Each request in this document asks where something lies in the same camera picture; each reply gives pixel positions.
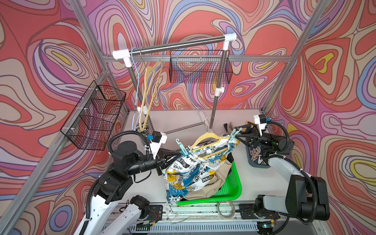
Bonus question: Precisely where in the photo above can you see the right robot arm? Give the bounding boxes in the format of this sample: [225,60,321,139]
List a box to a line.
[234,121,330,225]

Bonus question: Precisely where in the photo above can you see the clothes rack with steel bar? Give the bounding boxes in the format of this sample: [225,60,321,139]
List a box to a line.
[112,33,237,129]

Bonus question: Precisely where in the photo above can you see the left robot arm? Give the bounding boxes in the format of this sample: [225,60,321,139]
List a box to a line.
[74,130,182,235]

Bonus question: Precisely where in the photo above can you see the yellow hanger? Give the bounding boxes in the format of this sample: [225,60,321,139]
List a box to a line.
[139,60,163,132]
[189,112,230,159]

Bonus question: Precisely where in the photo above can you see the black wire basket left wall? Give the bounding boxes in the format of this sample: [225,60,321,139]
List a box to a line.
[60,81,126,151]

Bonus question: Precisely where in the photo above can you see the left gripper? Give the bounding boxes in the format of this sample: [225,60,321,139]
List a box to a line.
[125,149,180,178]

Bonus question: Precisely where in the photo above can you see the clear tape roll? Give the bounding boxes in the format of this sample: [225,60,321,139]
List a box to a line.
[216,201,236,220]

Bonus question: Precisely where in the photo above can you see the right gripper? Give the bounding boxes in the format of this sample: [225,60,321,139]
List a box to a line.
[234,124,278,149]

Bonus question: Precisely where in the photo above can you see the yellow hanger front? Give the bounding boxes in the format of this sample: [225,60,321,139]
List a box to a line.
[189,112,230,159]

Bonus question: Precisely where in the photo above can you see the printed white blue yellow shorts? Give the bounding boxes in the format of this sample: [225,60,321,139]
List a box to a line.
[163,141,240,205]

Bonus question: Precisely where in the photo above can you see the black wire basket wall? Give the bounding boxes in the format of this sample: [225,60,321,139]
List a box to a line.
[169,49,233,85]
[60,81,126,151]

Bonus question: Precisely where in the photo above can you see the green plastic basket tray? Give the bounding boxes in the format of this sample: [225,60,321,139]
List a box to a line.
[177,162,242,206]

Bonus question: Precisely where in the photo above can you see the green clothespin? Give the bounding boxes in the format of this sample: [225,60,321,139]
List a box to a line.
[175,139,189,156]
[228,128,242,145]

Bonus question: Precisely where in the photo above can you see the light blue wire hanger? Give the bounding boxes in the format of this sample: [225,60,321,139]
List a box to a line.
[131,48,140,131]

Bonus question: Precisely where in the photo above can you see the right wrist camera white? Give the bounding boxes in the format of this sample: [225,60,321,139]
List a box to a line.
[254,114,271,132]

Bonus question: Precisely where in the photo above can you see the dark teal clothespin bin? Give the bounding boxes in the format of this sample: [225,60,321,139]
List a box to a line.
[246,146,270,168]

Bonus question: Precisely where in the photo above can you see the black wire basket back wall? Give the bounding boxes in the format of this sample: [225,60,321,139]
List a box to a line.
[169,49,233,85]

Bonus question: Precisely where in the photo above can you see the beige shorts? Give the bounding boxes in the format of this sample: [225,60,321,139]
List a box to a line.
[184,160,232,200]

